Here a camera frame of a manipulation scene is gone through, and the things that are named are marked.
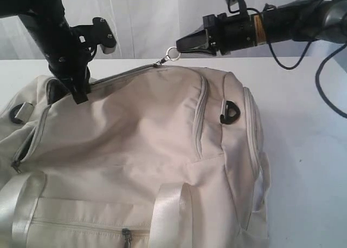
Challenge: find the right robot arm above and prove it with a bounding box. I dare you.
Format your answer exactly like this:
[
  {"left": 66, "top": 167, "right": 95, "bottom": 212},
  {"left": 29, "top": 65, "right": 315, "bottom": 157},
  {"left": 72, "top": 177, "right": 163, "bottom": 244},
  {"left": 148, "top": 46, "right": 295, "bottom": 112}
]
[{"left": 176, "top": 0, "right": 346, "bottom": 56}]

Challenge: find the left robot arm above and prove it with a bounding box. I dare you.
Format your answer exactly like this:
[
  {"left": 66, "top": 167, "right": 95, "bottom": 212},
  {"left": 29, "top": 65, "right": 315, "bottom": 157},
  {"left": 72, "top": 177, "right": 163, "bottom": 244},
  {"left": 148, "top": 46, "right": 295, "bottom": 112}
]
[{"left": 1, "top": 0, "right": 91, "bottom": 104}]

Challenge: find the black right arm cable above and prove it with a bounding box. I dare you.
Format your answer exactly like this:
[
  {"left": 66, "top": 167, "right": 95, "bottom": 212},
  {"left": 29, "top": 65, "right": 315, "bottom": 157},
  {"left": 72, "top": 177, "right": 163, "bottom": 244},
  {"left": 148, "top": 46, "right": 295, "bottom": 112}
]
[{"left": 264, "top": 0, "right": 347, "bottom": 116}]

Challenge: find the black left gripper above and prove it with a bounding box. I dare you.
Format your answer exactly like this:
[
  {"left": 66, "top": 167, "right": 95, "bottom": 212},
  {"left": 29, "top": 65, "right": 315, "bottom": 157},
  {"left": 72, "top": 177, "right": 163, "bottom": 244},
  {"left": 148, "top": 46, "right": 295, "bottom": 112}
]
[{"left": 46, "top": 25, "right": 94, "bottom": 105}]

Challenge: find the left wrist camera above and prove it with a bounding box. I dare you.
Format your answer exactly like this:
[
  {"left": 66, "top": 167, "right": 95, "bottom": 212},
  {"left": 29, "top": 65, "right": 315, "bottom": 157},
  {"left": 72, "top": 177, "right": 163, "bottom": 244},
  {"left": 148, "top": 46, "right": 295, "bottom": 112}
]
[{"left": 91, "top": 17, "right": 117, "bottom": 55}]

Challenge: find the cream fabric duffel bag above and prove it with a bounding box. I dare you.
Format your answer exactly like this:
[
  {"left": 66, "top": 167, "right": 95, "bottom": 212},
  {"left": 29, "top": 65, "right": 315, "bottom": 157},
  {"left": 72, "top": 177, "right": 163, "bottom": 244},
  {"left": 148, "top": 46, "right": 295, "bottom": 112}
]
[{"left": 1, "top": 66, "right": 271, "bottom": 247}]

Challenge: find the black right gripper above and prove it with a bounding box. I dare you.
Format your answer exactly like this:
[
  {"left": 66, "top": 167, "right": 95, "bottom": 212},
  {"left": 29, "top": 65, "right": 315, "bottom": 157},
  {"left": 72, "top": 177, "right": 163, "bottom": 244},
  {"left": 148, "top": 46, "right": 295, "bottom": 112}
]
[{"left": 176, "top": 13, "right": 255, "bottom": 56}]

